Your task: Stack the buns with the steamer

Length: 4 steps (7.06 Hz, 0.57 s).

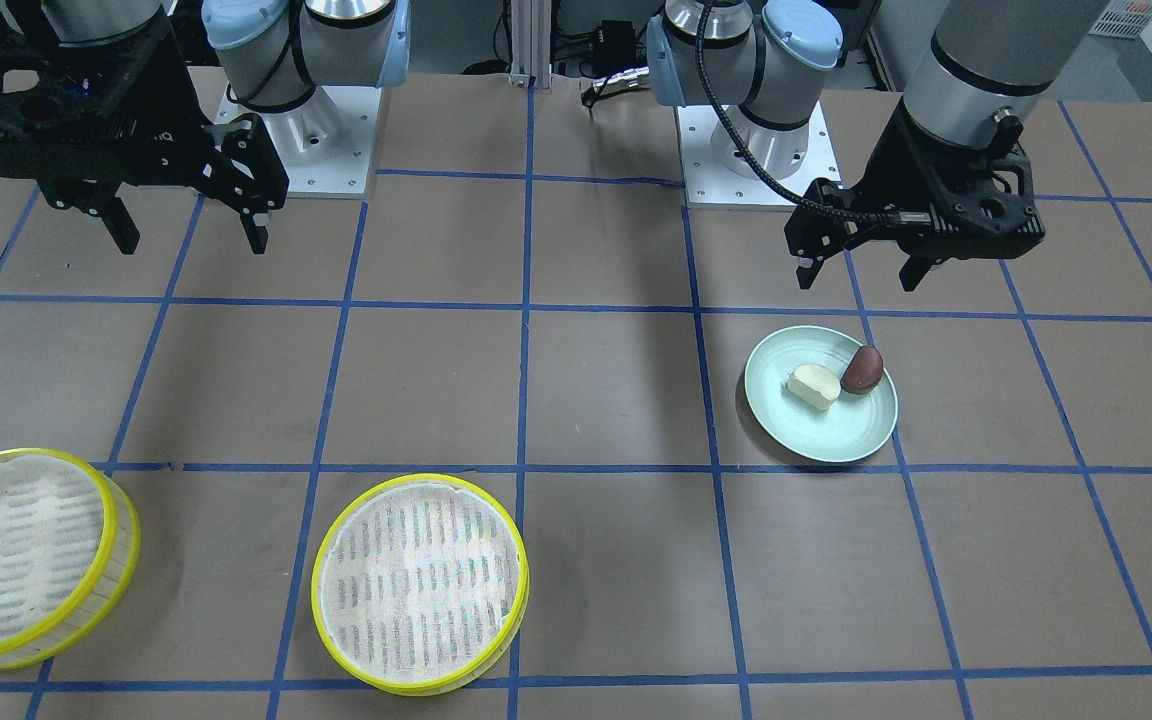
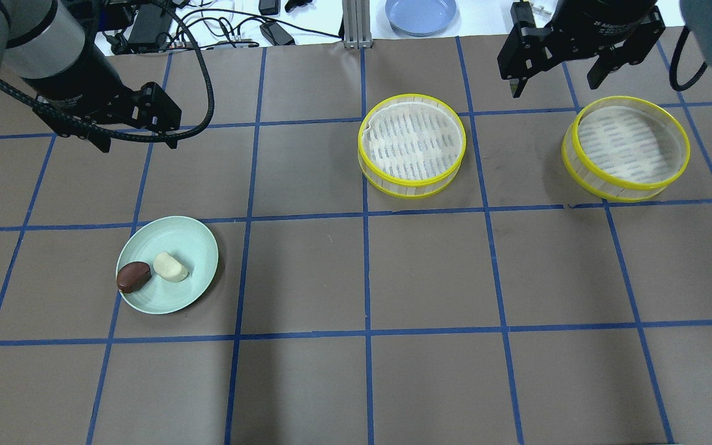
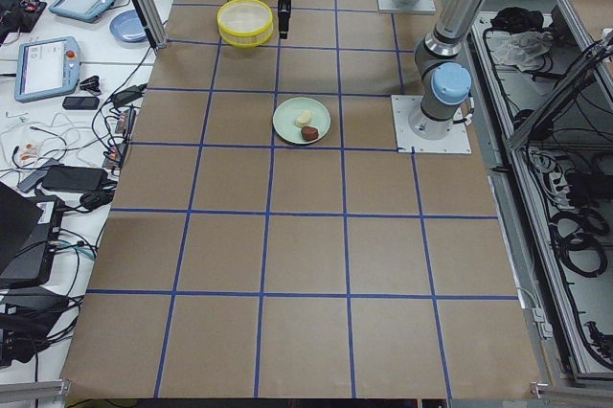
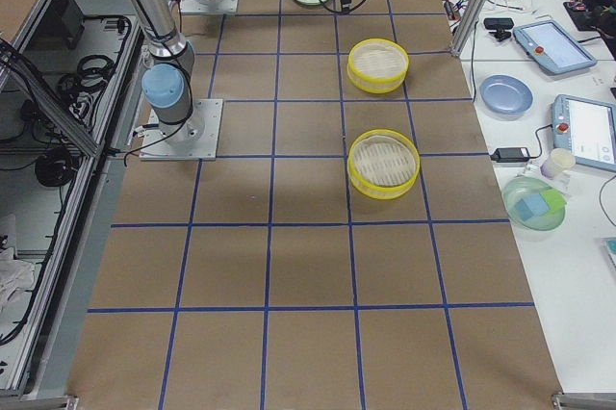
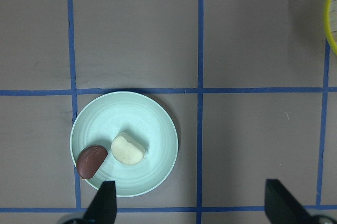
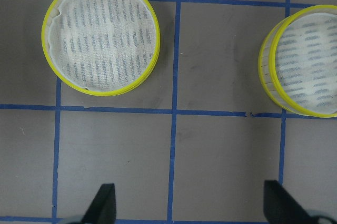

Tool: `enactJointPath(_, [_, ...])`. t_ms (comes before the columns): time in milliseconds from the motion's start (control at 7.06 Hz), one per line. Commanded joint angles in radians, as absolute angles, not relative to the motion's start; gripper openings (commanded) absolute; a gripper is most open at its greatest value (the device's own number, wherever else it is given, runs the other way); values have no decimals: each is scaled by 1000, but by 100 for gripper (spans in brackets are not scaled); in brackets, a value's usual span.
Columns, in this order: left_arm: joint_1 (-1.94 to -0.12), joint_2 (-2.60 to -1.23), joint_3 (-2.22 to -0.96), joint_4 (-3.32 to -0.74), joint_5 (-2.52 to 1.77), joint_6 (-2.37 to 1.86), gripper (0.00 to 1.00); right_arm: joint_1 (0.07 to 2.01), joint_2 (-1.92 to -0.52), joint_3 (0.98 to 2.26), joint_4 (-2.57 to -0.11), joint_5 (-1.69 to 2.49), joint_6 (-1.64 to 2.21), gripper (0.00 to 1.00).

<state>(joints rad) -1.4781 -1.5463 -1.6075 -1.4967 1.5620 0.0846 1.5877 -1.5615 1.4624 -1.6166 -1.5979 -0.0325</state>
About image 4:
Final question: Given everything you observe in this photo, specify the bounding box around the yellow bamboo steamer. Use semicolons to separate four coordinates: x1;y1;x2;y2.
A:
347;129;421;200
346;38;410;94

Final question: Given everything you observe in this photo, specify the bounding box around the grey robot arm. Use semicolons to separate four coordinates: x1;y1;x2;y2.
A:
130;0;206;144

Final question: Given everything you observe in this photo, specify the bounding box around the black webcam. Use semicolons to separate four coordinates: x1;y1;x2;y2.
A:
483;17;514;42

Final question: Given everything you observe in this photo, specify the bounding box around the blue plate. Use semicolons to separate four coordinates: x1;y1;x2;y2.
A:
479;74;533;118

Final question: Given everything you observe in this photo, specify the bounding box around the far teach pendant tablet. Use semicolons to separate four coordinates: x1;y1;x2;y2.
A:
512;20;597;75

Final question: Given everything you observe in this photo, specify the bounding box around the teach pendant tablet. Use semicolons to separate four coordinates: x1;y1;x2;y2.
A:
551;94;615;172
512;20;597;75

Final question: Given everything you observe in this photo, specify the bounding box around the black power adapter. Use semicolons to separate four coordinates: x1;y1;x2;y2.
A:
490;147;531;164

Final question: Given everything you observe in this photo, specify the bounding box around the white paper cup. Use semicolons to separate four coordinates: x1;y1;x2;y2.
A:
540;148;576;179

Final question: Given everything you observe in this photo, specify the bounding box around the near teach pendant tablet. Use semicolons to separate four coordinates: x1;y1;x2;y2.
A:
551;94;615;172

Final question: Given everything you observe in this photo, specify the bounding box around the green glass bowl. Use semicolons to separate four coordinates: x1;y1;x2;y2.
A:
502;176;567;231

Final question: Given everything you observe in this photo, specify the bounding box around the blue sponge block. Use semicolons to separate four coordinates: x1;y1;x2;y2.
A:
514;193;547;222

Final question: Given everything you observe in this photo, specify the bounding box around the green sponge block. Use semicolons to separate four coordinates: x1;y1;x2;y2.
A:
539;188;567;213

